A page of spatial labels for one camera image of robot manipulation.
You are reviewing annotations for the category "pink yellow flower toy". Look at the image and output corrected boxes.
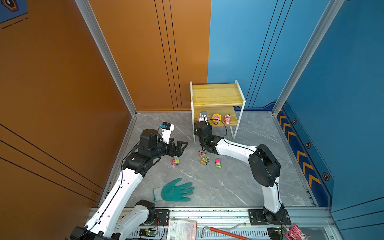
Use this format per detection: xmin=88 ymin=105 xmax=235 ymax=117
xmin=212 ymin=114 xmax=222 ymax=125

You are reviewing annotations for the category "pink strawberry bear toy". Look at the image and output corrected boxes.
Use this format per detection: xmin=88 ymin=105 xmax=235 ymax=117
xmin=224 ymin=114 xmax=232 ymax=125

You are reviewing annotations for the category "yellow wooden two-tier shelf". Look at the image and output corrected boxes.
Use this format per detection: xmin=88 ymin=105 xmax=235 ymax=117
xmin=190 ymin=81 xmax=246 ymax=139

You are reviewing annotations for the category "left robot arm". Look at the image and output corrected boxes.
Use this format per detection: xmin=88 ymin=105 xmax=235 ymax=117
xmin=70 ymin=129 xmax=188 ymax=240

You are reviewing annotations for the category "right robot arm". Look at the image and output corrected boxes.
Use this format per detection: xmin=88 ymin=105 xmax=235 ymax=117
xmin=194 ymin=121 xmax=292 ymax=226

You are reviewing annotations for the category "pink green toy car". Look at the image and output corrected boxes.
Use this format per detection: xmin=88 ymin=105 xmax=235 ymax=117
xmin=172 ymin=158 xmax=180 ymax=165

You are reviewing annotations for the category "orange toy car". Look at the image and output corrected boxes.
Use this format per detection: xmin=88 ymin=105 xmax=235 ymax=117
xmin=199 ymin=150 xmax=207 ymax=157

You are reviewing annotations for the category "green orange toy truck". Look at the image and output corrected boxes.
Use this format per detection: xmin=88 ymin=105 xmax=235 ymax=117
xmin=201 ymin=157 xmax=210 ymax=166

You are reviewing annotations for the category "green rubber work glove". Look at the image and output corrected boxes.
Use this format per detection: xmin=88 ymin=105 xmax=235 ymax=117
xmin=153 ymin=178 xmax=194 ymax=202

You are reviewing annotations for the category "pink green toy vehicle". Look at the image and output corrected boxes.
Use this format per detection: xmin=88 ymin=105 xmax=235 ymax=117
xmin=215 ymin=159 xmax=222 ymax=169

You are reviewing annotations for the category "plastic bag with papers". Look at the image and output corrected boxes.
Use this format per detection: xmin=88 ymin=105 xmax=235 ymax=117
xmin=166 ymin=219 xmax=197 ymax=240

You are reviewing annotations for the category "green circuit board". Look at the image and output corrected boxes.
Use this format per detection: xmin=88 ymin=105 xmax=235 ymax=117
xmin=139 ymin=229 xmax=158 ymax=238

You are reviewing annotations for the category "small board right edge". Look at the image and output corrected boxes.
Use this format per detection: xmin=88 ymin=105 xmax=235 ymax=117
xmin=267 ymin=228 xmax=286 ymax=240

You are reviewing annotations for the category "pink snack packet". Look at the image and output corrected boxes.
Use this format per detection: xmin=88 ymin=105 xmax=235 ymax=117
xmin=285 ymin=223 xmax=310 ymax=240

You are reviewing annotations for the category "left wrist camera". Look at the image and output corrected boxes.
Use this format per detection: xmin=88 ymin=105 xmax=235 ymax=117
xmin=160 ymin=122 xmax=175 ymax=144

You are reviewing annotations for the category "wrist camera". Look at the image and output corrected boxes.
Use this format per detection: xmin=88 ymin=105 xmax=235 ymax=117
xmin=199 ymin=112 xmax=208 ymax=122
xmin=160 ymin=122 xmax=175 ymax=144

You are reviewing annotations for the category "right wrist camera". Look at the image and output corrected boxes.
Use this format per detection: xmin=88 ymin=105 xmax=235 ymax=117
xmin=199 ymin=112 xmax=208 ymax=122

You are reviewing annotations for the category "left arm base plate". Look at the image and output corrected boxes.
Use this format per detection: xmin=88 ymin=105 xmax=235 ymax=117
xmin=140 ymin=208 xmax=170 ymax=226

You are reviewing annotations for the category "red handled hex wrench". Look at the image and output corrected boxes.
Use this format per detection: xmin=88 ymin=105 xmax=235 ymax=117
xmin=201 ymin=227 xmax=249 ymax=240

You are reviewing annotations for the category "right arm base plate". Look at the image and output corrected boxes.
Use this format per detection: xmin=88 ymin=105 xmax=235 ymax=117
xmin=248 ymin=208 xmax=292 ymax=226

